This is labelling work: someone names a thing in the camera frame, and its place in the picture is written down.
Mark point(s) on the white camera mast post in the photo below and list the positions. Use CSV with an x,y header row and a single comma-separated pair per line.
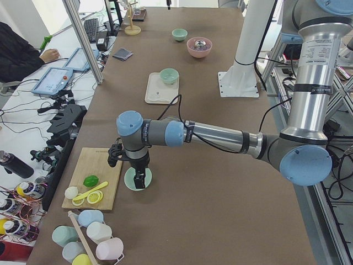
x,y
240,79

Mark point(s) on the bamboo cutting board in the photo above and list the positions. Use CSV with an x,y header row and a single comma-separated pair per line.
x,y
92,169

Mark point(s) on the copper wire bottle rack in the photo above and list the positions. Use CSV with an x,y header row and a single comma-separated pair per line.
x,y
21,214

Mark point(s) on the green bowl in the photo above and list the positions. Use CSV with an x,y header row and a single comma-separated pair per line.
x,y
179,34
169,75
129,182

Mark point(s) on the black gripper tool stand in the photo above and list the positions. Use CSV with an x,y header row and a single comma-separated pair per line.
x,y
62,121

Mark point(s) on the green bowl on tray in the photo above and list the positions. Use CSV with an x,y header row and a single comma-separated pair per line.
x,y
169,75

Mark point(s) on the pink plastic cup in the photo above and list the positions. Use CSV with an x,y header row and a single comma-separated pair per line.
x,y
110,249

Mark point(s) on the pink bowl with ice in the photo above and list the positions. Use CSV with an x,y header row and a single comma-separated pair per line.
x,y
199,51

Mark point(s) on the black water bottle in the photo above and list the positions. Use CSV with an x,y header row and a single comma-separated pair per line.
x,y
12,164

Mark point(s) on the green plastic cup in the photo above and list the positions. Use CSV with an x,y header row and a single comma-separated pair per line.
x,y
62,235

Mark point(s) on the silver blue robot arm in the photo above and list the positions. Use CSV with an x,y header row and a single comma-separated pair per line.
x,y
298,152

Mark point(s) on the grey folded cloth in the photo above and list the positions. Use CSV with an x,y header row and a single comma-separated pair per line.
x,y
122,54

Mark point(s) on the white plastic cup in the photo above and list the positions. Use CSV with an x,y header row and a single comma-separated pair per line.
x,y
99,232

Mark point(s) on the lemon slice right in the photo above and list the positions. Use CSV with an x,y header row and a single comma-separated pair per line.
x,y
95,197

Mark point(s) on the wooden mug tree stand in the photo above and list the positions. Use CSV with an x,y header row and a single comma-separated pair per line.
x,y
131,29

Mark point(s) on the dark wooden tray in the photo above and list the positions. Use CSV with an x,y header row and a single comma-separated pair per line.
x,y
139,15

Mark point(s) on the lemon slice left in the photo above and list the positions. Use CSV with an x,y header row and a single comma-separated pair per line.
x,y
78,202

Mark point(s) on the yellow plastic knife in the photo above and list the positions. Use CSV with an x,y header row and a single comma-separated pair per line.
x,y
98,187

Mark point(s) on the pale blue plastic cup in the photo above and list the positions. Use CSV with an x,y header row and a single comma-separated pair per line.
x,y
71,250

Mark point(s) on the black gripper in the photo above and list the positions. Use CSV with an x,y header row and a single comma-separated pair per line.
x,y
139,164

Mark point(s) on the black power adapter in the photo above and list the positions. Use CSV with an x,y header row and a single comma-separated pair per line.
x,y
102,40

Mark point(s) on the person in black sweater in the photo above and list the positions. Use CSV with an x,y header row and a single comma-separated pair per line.
x,y
19,59

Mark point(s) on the wooden cup rack rod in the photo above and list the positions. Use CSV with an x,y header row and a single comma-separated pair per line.
x,y
75,223

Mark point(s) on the aluminium frame post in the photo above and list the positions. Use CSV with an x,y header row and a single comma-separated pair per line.
x,y
73,15

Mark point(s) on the far blue teach pendant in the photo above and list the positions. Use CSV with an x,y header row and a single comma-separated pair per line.
x,y
77,61

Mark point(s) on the black keyboard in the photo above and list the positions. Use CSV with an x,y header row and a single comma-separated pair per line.
x,y
91,29

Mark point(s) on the blue teach pendant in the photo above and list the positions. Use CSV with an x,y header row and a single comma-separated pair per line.
x,y
54,80
77,61

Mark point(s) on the metal ice scoop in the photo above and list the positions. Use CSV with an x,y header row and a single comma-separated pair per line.
x,y
198,44

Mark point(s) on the white garlic bulb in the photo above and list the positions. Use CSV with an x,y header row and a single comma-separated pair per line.
x,y
71,192

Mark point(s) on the cream serving tray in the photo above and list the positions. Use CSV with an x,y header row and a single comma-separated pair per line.
x,y
158,92

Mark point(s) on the lemon slice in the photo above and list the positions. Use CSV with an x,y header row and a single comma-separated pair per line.
x,y
95,197
78,202

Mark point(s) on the near blue teach pendant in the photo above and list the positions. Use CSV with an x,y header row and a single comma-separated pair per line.
x,y
54,80

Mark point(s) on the yellow plastic cup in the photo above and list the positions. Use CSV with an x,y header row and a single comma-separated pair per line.
x,y
82,259

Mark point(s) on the green lime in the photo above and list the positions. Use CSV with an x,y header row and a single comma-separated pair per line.
x,y
91,181

